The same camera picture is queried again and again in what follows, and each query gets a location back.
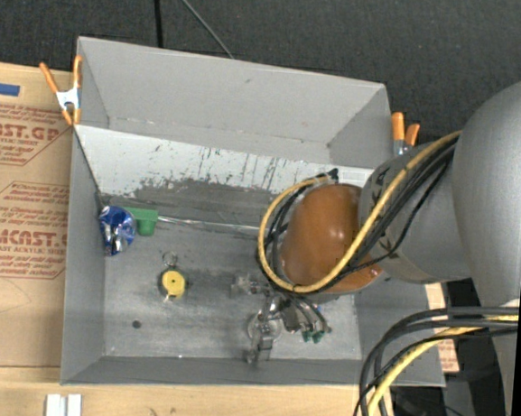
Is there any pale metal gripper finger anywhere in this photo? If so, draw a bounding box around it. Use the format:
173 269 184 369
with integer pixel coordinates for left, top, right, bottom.
244 309 281 367
229 273 269 300

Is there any brown cardboard board, red print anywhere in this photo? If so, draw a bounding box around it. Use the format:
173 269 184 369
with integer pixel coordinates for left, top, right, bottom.
0 60 485 413

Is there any yellow and grey round keyring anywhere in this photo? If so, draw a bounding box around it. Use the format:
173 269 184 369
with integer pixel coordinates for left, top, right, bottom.
155 250 191 305

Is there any green plastic block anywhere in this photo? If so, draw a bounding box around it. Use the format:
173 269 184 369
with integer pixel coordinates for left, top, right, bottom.
124 207 160 239

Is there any blue crushed shiny can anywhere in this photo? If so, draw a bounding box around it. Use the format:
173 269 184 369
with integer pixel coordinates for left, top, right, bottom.
95 204 139 259

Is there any grey metal bin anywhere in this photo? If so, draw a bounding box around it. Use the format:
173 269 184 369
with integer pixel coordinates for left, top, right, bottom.
47 35 474 416

